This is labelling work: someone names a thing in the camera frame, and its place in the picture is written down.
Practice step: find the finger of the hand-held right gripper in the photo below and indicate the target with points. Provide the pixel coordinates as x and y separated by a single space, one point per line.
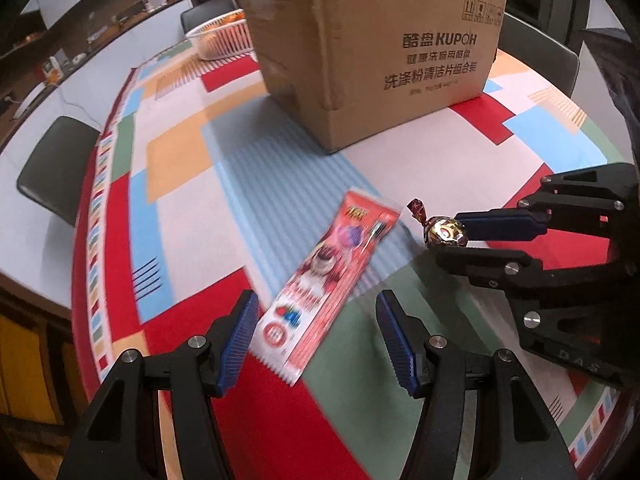
480 262
505 225

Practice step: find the white flat tray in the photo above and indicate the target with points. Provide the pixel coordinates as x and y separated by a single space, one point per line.
27 104

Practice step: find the orange and white appliance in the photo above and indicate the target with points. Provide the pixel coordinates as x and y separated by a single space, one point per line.
52 71

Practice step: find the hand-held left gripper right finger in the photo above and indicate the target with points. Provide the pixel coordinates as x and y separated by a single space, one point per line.
397 345

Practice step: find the grey dining chair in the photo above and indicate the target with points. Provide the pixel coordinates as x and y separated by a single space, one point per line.
540 50
55 170
205 10

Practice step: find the brown cardboard box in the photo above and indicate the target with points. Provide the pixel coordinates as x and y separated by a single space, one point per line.
400 60

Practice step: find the orange fruit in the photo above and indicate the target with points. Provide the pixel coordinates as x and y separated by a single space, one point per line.
234 17

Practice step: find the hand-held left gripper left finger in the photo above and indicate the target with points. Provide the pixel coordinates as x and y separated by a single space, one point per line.
240 340

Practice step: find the long red snack packet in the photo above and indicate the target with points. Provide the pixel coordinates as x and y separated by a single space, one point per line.
320 280

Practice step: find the yellow wooden cabinet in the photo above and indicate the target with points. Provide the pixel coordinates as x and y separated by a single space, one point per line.
25 360

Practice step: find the round gold candy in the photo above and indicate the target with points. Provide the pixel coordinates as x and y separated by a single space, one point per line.
446 231

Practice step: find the white slatted basket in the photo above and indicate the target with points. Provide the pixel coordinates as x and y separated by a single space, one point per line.
220 40

